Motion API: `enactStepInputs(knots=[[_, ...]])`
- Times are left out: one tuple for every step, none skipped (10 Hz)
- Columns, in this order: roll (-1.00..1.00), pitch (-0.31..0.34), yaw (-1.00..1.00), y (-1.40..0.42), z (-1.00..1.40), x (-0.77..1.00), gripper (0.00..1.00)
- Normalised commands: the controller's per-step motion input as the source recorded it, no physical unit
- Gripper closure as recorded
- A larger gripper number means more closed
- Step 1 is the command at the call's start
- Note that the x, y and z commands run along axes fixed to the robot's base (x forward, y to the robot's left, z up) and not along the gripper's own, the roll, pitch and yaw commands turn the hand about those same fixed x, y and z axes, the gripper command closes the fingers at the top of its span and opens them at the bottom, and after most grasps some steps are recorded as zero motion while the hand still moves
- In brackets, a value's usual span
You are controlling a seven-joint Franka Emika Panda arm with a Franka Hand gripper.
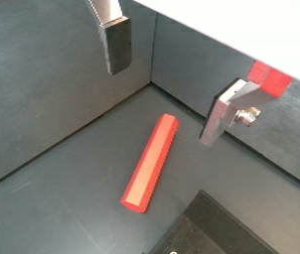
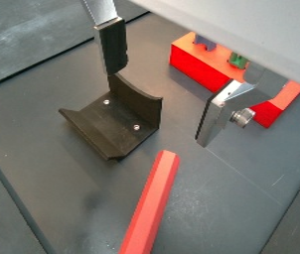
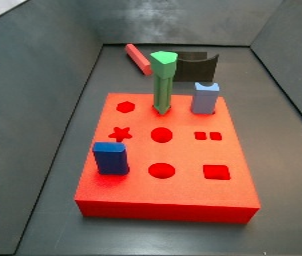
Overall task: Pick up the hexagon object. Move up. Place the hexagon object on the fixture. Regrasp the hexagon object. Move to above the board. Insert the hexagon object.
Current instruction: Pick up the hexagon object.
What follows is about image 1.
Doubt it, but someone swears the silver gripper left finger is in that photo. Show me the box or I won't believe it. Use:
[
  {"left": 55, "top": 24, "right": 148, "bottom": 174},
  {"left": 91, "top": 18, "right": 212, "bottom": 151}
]
[{"left": 85, "top": 0, "right": 131, "bottom": 75}]

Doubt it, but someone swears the red hexagon peg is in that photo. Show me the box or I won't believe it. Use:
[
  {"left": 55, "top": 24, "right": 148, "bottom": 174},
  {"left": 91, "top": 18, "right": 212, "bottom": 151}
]
[{"left": 121, "top": 114, "right": 180, "bottom": 212}]

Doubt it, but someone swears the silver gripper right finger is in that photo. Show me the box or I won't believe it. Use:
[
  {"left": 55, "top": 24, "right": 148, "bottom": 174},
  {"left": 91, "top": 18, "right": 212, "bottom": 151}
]
[{"left": 198, "top": 60, "right": 295, "bottom": 147}]

